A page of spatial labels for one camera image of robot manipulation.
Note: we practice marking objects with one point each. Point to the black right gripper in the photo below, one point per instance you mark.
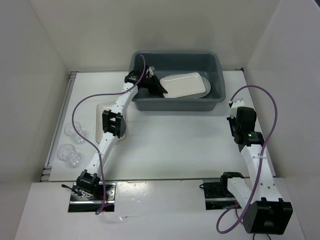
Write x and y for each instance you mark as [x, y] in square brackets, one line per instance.
[231, 119]

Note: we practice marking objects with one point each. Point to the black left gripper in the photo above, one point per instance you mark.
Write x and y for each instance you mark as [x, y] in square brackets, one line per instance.
[157, 88]

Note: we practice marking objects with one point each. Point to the rectangular white plate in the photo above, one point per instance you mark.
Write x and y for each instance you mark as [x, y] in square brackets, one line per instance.
[182, 86]
[100, 127]

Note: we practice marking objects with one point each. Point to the large oval white plate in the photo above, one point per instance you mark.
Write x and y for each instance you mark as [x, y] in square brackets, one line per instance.
[206, 88]

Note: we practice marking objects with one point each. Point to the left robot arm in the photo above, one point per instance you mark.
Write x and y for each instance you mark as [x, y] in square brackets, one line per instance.
[91, 180]

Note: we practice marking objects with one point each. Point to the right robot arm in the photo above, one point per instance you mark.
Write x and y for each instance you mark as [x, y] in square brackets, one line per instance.
[264, 210]

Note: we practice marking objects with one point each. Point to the grey plastic bin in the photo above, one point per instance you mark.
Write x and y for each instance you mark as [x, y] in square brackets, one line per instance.
[172, 63]

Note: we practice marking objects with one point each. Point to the clear glass cup rear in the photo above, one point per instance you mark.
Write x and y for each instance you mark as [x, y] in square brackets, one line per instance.
[74, 132]

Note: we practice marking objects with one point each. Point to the clear glass cup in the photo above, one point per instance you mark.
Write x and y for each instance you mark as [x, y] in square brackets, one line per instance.
[74, 132]
[68, 153]

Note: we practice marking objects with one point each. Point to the clear glass cup front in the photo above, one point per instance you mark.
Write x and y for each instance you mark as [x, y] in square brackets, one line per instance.
[68, 153]

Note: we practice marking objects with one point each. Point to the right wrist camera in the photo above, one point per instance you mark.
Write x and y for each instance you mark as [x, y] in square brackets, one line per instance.
[234, 104]

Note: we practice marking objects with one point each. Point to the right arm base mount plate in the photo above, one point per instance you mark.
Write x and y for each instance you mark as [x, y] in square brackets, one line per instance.
[216, 195]

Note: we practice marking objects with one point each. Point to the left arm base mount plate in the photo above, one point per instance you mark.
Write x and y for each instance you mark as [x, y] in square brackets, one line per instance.
[83, 202]

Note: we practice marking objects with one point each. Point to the aluminium table edge rail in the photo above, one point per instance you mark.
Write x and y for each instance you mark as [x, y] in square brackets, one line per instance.
[52, 152]

